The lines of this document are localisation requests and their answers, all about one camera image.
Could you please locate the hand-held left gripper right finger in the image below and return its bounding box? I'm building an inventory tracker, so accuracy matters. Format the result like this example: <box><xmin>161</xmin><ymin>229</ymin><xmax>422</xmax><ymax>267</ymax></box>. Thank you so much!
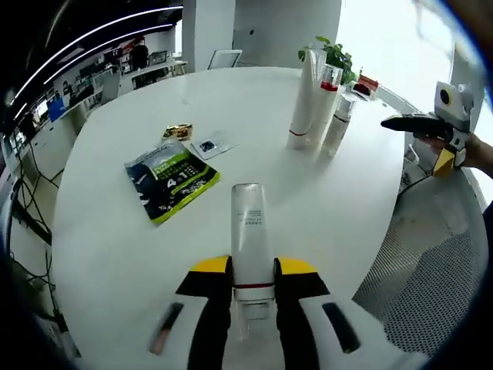
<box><xmin>273</xmin><ymin>255</ymin><xmax>427</xmax><ymax>370</ymax></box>

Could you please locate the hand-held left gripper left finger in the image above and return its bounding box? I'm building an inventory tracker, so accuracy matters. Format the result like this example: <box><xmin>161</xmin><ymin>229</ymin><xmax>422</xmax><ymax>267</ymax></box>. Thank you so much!
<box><xmin>148</xmin><ymin>254</ymin><xmax>235</xmax><ymax>370</ymax></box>

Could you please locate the white skincare tube grey print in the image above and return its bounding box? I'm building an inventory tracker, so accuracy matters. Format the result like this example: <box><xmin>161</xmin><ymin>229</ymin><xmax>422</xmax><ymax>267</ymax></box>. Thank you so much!
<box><xmin>230</xmin><ymin>183</ymin><xmax>277</xmax><ymax>344</ymax></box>

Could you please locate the small skincare bottle red label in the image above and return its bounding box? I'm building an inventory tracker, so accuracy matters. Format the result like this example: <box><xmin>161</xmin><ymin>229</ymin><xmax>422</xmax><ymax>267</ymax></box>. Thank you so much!
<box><xmin>320</xmin><ymin>93</ymin><xmax>358</xmax><ymax>157</ymax></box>

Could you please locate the tall white skincare tube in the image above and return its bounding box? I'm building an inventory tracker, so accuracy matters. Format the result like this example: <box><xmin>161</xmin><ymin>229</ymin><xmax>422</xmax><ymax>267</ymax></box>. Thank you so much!
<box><xmin>286</xmin><ymin>49</ymin><xmax>328</xmax><ymax>152</ymax></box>

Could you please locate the dark green skincare sachet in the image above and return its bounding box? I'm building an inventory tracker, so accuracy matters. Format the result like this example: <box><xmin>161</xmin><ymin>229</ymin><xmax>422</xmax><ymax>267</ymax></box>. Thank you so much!
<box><xmin>123</xmin><ymin>139</ymin><xmax>223</xmax><ymax>225</ymax></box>

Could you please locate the small silver skincare sachet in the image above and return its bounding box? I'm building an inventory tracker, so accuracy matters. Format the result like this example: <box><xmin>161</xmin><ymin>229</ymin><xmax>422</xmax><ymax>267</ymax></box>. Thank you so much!
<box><xmin>190</xmin><ymin>129</ymin><xmax>240</xmax><ymax>161</ymax></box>

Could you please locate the gold foil skincare sachet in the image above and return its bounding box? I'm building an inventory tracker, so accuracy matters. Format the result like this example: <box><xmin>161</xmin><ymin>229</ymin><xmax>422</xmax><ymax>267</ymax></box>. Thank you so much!
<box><xmin>160</xmin><ymin>122</ymin><xmax>193</xmax><ymax>140</ymax></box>

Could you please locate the person's right hand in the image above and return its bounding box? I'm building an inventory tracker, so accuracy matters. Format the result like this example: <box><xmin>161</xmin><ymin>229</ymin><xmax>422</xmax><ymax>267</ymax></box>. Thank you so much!
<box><xmin>418</xmin><ymin>133</ymin><xmax>451</xmax><ymax>150</ymax></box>

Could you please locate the red box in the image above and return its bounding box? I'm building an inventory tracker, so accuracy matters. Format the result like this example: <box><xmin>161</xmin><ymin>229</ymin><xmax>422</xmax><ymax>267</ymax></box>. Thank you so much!
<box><xmin>354</xmin><ymin>74</ymin><xmax>381</xmax><ymax>97</ymax></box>

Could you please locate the potted green plant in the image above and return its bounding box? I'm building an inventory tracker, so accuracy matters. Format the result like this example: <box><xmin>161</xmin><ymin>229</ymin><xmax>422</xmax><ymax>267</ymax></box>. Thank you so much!
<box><xmin>298</xmin><ymin>35</ymin><xmax>358</xmax><ymax>86</ymax></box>

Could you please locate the white office chair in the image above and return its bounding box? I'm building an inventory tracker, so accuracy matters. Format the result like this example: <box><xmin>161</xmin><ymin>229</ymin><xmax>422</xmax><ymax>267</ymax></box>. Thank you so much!
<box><xmin>207</xmin><ymin>49</ymin><xmax>243</xmax><ymax>70</ymax></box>

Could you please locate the white office desk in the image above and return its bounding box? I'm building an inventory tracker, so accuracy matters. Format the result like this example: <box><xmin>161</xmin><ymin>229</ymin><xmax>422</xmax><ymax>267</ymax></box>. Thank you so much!
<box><xmin>7</xmin><ymin>103</ymin><xmax>96</xmax><ymax>167</ymax></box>

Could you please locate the light grey office chair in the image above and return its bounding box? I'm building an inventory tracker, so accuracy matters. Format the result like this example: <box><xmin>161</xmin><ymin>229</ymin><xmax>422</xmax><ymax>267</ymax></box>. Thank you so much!
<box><xmin>92</xmin><ymin>71</ymin><xmax>121</xmax><ymax>102</ymax></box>

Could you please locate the blue box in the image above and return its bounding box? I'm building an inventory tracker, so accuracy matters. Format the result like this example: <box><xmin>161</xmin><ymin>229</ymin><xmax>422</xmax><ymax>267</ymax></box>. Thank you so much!
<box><xmin>46</xmin><ymin>96</ymin><xmax>67</xmax><ymax>123</ymax></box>

